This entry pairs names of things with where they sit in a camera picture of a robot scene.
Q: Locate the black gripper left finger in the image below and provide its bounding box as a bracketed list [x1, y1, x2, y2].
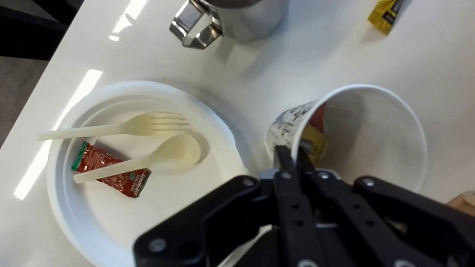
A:
[132, 144, 323, 267]

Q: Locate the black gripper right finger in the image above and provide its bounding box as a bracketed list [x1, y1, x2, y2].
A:
[297, 146, 475, 267]

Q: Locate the yellow sweetener packet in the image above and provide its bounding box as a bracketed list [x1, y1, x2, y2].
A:
[366, 0, 412, 38]
[300, 124, 329, 165]

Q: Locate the patterned white paper cup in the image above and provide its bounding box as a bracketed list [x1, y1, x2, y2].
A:
[262, 84, 430, 195]

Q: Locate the red ketchup packet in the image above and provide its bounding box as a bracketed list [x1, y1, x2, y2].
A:
[69, 140, 153, 201]
[308, 101, 329, 135]

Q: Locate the white paper plate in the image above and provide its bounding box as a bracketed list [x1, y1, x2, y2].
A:
[46, 79, 245, 267]

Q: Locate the open cardboard box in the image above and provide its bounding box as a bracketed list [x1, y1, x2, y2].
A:
[445, 190, 475, 217]

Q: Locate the cream plastic spoon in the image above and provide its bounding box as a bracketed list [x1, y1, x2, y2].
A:
[71, 131, 205, 186]

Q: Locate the cream plastic fork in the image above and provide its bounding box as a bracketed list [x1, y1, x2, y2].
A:
[37, 112, 193, 143]

